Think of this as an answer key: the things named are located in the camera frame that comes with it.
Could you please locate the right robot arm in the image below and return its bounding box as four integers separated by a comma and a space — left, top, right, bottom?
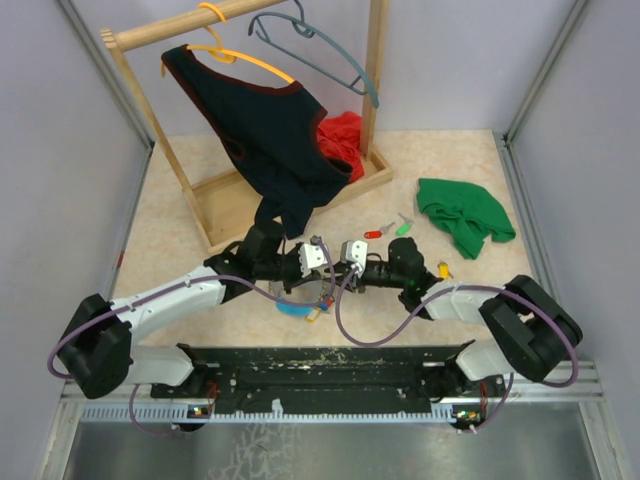
333, 237, 583, 396

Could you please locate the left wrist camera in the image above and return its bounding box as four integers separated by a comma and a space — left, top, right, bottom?
298, 236, 329, 277

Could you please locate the navy tank top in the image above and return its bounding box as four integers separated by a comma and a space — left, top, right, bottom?
161, 46, 352, 239

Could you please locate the blue-grey hanger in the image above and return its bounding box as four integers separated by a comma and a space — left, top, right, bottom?
248, 1, 380, 109

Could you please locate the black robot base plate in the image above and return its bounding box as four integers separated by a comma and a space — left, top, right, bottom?
151, 346, 505, 415

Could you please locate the yellow tag on disc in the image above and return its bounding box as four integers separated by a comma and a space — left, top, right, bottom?
305, 309, 322, 323

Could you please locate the green cloth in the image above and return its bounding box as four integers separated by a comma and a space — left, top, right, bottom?
416, 178, 516, 260

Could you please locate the yellow hanger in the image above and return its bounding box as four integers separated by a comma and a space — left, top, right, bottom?
160, 2, 295, 84

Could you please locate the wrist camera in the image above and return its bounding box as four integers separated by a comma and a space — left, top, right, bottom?
298, 236, 329, 277
340, 240, 368, 267

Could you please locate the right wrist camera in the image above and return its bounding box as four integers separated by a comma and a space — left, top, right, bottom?
340, 240, 368, 267

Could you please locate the red cloth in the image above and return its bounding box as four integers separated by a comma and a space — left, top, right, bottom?
317, 111, 365, 183

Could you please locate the key with green tag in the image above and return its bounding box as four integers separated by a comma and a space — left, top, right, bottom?
395, 213, 414, 237

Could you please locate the key with yellow tag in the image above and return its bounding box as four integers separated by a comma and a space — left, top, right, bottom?
437, 261, 454, 280

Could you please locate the key with red tag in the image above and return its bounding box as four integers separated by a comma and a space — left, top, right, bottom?
363, 222, 395, 240

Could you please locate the wooden clothes rack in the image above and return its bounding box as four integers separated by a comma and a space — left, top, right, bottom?
101, 1, 393, 254

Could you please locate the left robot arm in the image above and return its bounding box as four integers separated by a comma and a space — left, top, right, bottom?
47, 222, 330, 399

